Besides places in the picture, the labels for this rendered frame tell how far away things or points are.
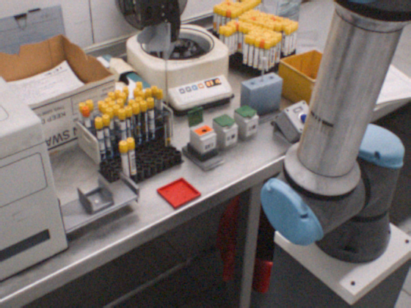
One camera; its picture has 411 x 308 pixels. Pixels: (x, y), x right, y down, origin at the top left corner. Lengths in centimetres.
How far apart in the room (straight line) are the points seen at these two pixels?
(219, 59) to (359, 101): 77
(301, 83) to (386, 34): 78
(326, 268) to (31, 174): 53
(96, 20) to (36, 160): 79
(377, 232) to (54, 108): 73
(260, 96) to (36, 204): 64
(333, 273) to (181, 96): 63
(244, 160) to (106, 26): 64
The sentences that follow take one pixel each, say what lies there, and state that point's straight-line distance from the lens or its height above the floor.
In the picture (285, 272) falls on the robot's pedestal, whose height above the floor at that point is 80.
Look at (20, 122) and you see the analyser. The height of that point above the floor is 117.
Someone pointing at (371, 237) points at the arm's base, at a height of 95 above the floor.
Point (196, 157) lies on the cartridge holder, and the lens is 122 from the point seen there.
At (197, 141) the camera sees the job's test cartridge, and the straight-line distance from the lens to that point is 120.
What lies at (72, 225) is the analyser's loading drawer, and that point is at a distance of 104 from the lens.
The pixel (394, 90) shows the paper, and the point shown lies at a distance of 158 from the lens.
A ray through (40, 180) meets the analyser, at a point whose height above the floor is 106.
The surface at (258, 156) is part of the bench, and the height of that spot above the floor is 88.
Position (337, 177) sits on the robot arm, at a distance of 78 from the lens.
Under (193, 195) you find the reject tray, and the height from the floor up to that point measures 88.
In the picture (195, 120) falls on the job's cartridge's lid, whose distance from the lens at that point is 121.
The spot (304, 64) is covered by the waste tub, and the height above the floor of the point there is 94.
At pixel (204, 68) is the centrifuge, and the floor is 97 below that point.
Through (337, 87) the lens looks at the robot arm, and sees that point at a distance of 69.
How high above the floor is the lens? 164
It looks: 38 degrees down
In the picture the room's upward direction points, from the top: 1 degrees clockwise
